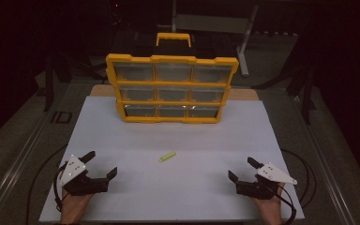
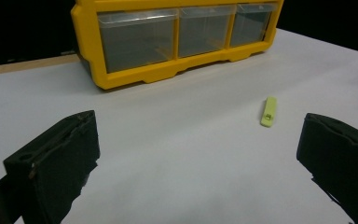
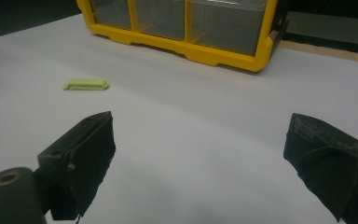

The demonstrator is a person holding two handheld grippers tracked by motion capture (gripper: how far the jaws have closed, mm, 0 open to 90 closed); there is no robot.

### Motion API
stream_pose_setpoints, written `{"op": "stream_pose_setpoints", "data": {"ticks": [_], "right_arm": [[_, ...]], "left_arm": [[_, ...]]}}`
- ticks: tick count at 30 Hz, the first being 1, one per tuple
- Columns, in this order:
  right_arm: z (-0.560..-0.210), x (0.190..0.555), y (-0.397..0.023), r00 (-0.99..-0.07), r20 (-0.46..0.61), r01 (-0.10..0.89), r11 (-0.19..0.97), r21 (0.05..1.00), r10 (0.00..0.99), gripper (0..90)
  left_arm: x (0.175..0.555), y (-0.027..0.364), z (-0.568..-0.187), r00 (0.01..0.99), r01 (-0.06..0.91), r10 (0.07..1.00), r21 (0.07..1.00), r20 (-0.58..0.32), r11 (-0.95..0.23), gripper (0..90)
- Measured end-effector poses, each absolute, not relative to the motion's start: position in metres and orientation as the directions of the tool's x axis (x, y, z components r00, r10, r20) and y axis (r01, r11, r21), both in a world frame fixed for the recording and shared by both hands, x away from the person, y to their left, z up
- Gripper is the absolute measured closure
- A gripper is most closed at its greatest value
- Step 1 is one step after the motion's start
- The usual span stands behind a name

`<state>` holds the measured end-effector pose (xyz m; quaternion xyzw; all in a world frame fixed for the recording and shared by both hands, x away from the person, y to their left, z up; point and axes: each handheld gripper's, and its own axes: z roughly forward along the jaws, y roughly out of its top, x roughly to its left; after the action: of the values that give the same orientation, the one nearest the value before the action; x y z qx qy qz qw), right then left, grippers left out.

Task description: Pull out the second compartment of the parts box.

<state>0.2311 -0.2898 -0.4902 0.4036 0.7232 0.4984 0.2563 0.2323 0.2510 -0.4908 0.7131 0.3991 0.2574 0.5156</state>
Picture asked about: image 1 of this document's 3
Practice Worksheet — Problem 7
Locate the small yellow-green block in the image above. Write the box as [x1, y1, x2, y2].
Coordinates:
[158, 151, 177, 163]

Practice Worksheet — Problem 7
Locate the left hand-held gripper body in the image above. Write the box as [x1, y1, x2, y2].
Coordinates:
[59, 154, 110, 197]

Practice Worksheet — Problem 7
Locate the black stand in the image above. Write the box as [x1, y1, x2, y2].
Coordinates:
[252, 62, 317, 126]

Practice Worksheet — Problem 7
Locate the white table mat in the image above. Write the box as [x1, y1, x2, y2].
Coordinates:
[38, 95, 306, 223]

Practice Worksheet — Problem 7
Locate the yellow drawer organizer cabinet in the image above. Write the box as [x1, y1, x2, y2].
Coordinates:
[105, 32, 240, 125]

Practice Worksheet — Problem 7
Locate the grey metal stand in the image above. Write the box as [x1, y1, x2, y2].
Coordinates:
[171, 0, 260, 78]

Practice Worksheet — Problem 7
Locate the person's left hand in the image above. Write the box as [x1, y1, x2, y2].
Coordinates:
[60, 190, 92, 225]

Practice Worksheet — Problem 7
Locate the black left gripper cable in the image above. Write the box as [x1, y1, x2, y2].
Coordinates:
[52, 164, 68, 214]

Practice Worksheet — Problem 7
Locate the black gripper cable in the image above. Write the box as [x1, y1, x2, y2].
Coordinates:
[52, 164, 68, 214]
[275, 184, 298, 225]

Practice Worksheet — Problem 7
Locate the person's right hand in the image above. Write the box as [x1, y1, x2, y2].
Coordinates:
[252, 184, 285, 225]

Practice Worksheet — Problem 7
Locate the aluminium floor rail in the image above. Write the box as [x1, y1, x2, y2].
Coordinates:
[289, 93, 360, 225]
[0, 93, 73, 225]

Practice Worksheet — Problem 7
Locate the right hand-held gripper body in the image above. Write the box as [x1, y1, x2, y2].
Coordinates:
[235, 161, 298, 201]

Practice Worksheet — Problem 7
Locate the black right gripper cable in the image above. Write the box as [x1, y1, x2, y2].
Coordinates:
[275, 184, 298, 225]

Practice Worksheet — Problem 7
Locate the clear plastic drawer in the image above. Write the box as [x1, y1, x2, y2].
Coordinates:
[154, 64, 194, 83]

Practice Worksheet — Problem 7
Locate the black floor cable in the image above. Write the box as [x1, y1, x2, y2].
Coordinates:
[280, 147, 317, 210]
[25, 144, 68, 225]

